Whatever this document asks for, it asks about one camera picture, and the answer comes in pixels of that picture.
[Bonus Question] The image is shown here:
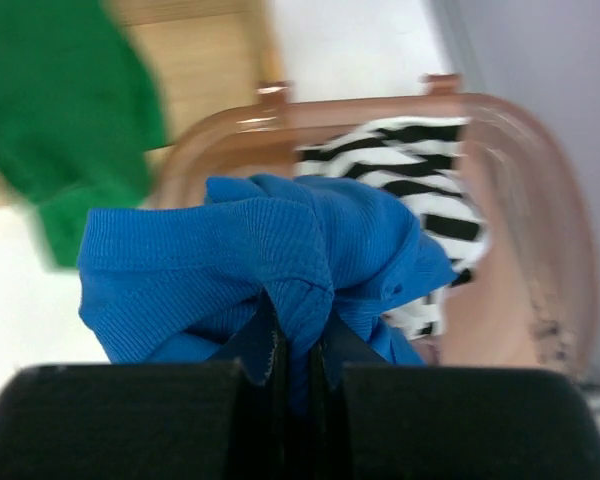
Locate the black white striped tank top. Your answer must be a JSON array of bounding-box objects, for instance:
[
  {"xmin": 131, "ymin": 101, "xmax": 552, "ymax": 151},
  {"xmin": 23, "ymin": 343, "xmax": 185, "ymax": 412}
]
[{"xmin": 293, "ymin": 115, "xmax": 491, "ymax": 341}]

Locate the translucent pink plastic basin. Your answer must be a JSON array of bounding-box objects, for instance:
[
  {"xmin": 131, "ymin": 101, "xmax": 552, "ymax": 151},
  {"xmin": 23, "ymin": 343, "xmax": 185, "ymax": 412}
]
[{"xmin": 149, "ymin": 75, "xmax": 600, "ymax": 380}]

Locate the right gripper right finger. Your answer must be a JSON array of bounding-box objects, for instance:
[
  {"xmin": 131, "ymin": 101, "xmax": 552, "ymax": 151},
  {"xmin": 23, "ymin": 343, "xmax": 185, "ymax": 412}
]
[{"xmin": 309, "ymin": 309, "xmax": 387, "ymax": 390}]

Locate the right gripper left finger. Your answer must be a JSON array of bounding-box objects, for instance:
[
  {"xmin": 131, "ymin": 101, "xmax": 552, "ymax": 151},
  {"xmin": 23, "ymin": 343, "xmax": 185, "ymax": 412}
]
[{"xmin": 209, "ymin": 292, "xmax": 286, "ymax": 388}]

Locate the wooden clothes rack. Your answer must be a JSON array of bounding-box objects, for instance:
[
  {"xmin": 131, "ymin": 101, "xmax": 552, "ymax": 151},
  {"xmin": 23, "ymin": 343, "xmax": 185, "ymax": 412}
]
[{"xmin": 0, "ymin": 1, "xmax": 280, "ymax": 207}]

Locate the green tank top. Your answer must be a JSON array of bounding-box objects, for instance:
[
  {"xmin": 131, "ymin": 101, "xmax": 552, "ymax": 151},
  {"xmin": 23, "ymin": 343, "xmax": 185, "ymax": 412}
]
[{"xmin": 0, "ymin": 1, "xmax": 167, "ymax": 268}]

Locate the blue tank top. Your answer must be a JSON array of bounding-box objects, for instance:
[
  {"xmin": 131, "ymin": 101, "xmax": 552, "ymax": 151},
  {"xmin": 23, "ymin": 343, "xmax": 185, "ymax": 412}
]
[{"xmin": 78, "ymin": 174, "xmax": 455, "ymax": 414}]

